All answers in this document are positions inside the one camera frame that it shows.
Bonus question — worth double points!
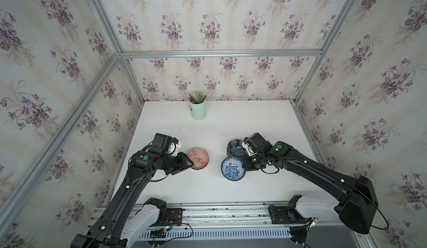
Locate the dark navy patterned bowl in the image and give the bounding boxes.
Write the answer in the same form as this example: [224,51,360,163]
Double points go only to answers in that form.
[226,140,246,159]

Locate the orange diamond pattern bowl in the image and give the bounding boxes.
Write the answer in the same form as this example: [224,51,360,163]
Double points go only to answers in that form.
[187,148,209,170]

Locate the blue floral bowl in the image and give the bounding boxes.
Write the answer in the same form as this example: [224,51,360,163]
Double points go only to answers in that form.
[221,157,246,181]

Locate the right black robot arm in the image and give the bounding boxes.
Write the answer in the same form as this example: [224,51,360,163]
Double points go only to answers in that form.
[242,133,379,235]

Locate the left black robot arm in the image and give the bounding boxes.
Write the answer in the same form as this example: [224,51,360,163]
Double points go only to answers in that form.
[71,133,193,248]

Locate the mint green utensil cup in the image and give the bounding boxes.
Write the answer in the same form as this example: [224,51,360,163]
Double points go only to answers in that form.
[190,101,207,121]

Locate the colourful sticks in cup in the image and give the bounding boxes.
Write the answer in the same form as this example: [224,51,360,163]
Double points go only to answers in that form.
[188,91,206,104]

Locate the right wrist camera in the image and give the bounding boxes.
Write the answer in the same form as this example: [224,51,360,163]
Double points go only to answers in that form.
[242,142,255,157]

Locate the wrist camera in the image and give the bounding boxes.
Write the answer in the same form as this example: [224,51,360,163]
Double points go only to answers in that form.
[242,142,255,157]
[168,141,182,157]

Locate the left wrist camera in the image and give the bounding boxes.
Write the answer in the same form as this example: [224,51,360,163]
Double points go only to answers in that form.
[168,141,182,157]

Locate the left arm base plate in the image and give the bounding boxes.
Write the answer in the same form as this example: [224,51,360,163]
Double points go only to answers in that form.
[155,208,183,226]

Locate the aluminium front rail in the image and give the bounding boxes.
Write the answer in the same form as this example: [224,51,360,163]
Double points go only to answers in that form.
[89,200,364,229]

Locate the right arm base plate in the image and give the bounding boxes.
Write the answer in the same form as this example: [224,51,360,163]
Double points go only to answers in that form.
[268,205,313,225]

